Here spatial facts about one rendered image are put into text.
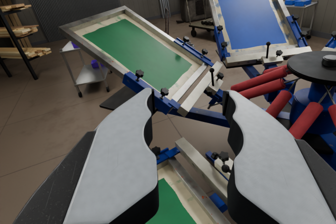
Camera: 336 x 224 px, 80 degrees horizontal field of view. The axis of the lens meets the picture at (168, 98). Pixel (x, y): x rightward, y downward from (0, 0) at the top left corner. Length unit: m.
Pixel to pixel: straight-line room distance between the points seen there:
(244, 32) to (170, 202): 1.37
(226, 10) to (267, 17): 0.34
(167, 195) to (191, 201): 0.10
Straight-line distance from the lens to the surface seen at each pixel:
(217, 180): 0.86
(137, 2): 9.39
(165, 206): 0.91
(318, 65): 1.07
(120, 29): 1.50
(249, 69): 1.89
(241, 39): 1.74
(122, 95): 1.65
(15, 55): 5.93
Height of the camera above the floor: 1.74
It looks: 32 degrees down
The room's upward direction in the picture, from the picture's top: 9 degrees counter-clockwise
